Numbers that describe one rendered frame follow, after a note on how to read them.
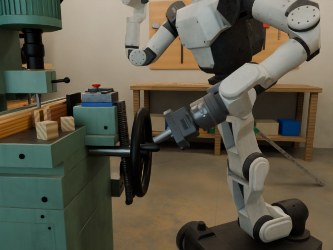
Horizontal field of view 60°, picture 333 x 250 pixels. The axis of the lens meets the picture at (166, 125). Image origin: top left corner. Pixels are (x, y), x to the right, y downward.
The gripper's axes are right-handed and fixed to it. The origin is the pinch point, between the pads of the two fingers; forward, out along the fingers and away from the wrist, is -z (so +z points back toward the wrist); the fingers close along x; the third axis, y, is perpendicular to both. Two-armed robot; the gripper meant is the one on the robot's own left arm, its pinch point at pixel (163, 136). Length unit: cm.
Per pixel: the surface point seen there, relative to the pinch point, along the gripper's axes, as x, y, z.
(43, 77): 31.8, 10.3, -24.3
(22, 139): 10.9, 19.4, -29.7
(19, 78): 35.1, 12.1, -31.4
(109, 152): 6.0, -5.5, -19.5
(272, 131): 39, -294, 63
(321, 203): -49, -191, 54
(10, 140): 11.1, 21.5, -31.6
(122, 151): 4.3, -6.4, -15.7
